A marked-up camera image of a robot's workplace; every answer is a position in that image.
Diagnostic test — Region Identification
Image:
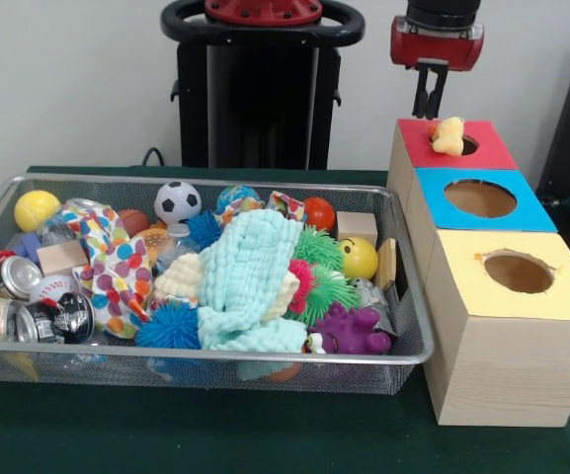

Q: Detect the metal mesh bin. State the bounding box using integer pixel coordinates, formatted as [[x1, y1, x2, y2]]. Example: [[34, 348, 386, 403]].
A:
[[0, 172, 437, 395]]

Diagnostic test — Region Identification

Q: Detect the yellow smiley ball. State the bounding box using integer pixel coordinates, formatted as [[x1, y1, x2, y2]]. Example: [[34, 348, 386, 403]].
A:
[[337, 235, 379, 278]]

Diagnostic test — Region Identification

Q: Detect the wooden three-hole box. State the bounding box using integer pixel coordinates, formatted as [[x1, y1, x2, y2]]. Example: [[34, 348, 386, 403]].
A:
[[386, 118, 570, 429]]

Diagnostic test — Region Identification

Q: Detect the purple spiky monster toy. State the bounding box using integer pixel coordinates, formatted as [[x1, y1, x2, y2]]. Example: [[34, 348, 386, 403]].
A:
[[307, 301, 393, 356]]

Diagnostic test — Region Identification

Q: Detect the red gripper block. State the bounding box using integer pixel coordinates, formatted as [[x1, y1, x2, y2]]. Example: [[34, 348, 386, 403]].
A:
[[389, 14, 486, 120]]

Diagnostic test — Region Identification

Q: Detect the orange-red smooth ball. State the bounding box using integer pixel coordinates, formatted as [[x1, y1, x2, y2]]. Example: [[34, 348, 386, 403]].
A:
[[302, 196, 337, 231]]

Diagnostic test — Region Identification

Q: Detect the dark green table cloth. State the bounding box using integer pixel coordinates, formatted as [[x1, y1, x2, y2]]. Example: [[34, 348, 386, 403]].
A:
[[0, 165, 570, 474]]

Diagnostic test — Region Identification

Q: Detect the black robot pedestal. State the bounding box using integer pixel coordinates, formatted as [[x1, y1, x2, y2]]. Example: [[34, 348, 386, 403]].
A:
[[160, 0, 367, 172]]

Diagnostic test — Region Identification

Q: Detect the yellow tennis ball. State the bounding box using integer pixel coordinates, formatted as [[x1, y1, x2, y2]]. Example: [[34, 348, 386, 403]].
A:
[[13, 190, 62, 233]]

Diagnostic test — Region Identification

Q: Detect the black and white soccer ball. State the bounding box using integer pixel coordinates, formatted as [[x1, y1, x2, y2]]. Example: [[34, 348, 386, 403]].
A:
[[153, 180, 203, 222]]

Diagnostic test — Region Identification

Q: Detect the pink spiky ball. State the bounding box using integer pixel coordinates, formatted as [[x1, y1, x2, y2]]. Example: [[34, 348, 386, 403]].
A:
[[287, 260, 316, 306]]

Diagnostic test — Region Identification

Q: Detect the mint green muslin cloth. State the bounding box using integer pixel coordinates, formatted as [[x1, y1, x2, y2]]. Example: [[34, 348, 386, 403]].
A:
[[196, 209, 308, 381]]

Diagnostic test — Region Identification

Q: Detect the cream fleece cloth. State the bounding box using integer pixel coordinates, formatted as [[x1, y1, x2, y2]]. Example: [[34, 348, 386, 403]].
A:
[[153, 254, 299, 320]]

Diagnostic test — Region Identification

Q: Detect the white baseball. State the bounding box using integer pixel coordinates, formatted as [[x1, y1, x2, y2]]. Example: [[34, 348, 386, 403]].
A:
[[28, 274, 79, 303]]

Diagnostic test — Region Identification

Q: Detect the black power cable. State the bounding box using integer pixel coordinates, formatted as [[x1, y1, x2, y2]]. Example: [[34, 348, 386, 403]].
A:
[[141, 146, 168, 169]]

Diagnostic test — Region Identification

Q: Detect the large blue spiky ball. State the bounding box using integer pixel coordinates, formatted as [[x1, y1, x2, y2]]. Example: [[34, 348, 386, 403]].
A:
[[134, 301, 203, 351]]

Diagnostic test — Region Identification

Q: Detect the green spiky ball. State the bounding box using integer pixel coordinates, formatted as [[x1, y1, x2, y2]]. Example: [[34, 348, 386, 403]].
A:
[[291, 226, 345, 271]]

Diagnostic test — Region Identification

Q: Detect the yellow duck plush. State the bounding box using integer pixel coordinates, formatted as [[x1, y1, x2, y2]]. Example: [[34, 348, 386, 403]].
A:
[[429, 116, 466, 155]]

